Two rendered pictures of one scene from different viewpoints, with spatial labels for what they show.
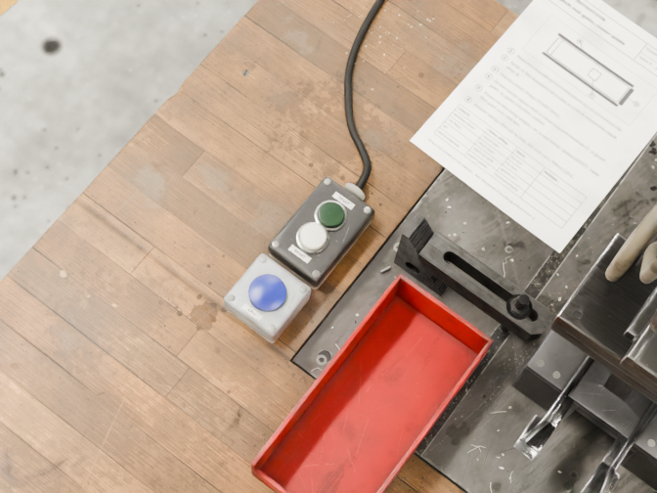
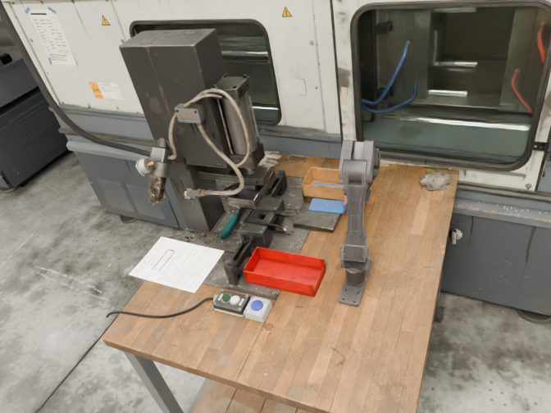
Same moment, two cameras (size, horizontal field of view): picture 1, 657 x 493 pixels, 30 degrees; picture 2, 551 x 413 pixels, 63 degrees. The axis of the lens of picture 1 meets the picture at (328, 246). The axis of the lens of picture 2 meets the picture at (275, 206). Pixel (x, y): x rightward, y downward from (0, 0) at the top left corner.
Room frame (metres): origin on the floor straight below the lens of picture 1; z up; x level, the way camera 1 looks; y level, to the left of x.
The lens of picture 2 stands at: (0.27, 0.99, 2.05)
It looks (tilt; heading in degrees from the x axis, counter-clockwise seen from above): 38 degrees down; 270
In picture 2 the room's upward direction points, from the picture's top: 12 degrees counter-clockwise
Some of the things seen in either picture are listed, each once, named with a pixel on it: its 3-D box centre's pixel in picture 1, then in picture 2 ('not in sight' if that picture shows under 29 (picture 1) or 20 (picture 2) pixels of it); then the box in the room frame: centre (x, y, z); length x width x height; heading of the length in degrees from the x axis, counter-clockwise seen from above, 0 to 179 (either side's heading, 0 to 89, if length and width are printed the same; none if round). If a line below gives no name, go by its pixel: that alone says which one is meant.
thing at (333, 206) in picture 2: not in sight; (329, 203); (0.07, -0.36, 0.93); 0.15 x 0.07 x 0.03; 153
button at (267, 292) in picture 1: (267, 293); (257, 306); (0.40, 0.06, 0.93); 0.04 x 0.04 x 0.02
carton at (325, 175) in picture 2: not in sight; (336, 185); (0.02, -0.47, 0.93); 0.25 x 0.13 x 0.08; 150
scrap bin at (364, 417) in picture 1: (372, 407); (284, 270); (0.29, -0.07, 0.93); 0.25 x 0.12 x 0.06; 150
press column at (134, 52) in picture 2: not in sight; (179, 142); (0.57, -0.45, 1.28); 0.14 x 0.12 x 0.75; 60
